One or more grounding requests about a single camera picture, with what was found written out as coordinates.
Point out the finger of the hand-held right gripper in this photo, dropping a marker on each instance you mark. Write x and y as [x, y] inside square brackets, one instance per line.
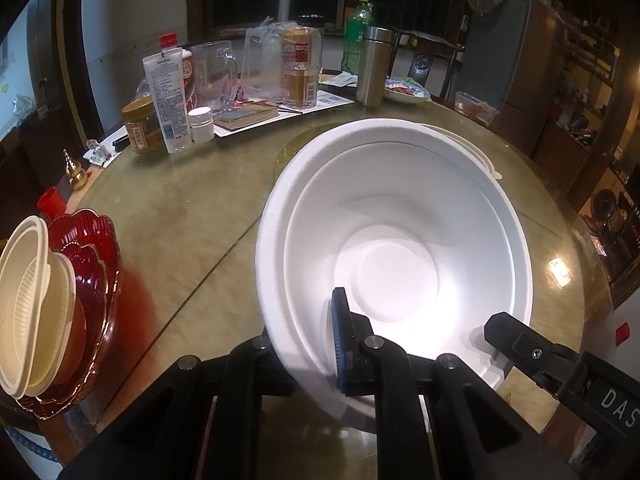
[520, 347]

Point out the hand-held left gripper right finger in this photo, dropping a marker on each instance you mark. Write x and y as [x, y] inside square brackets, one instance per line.
[340, 340]

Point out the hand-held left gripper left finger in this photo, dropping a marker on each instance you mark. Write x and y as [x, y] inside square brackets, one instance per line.
[250, 365]

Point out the large white bowl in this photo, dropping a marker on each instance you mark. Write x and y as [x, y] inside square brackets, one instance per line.
[272, 260]

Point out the small red glass plate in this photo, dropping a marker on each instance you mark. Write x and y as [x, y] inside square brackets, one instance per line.
[90, 280]

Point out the small cream plastic bowl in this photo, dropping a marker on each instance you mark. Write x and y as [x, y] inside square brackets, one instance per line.
[57, 300]

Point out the large red glass plate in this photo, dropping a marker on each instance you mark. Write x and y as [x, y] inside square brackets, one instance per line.
[97, 230]

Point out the white paper sheet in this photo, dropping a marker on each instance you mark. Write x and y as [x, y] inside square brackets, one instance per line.
[330, 100]

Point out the small white bottle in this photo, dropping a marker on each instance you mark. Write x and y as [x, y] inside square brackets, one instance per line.
[201, 127]

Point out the worn book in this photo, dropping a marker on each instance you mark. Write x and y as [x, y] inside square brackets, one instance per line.
[245, 116]

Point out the clear plastic box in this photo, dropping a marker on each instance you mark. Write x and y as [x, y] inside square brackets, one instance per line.
[475, 107]

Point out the patterned ceramic dish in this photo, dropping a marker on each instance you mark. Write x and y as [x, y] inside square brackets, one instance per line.
[407, 94]

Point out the red plastic cup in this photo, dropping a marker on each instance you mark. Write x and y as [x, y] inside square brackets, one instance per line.
[52, 202]

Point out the black remote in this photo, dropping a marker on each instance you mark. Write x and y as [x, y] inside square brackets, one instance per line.
[121, 143]

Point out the amber jar with tan lid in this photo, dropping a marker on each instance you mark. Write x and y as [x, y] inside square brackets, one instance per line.
[142, 132]

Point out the gold gourd ornament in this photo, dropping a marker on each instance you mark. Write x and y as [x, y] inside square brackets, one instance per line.
[76, 175]

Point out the clear crumpled wrapper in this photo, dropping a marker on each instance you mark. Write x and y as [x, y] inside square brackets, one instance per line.
[98, 152]

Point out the stainless steel thermos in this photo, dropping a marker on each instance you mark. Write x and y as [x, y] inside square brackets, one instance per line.
[374, 67]

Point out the white lotion tube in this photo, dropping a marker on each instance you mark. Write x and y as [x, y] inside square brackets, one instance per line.
[167, 100]

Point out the wooden shelf unit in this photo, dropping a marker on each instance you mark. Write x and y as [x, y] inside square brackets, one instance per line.
[590, 75]

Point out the grey refrigerator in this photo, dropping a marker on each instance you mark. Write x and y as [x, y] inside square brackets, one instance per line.
[525, 60]

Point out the clear plastic pouch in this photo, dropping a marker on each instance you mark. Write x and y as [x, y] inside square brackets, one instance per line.
[265, 60]

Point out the wooden chair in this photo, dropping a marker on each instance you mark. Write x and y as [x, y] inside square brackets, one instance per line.
[425, 62]

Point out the clear glass pitcher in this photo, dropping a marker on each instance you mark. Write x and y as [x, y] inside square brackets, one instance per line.
[215, 75]

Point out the green soda bottle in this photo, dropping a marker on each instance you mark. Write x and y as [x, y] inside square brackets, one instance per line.
[355, 35]

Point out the white bottle with red cap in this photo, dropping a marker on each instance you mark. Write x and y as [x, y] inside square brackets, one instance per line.
[168, 41]

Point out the white plastic roll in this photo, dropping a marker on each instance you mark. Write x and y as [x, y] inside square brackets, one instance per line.
[285, 7]

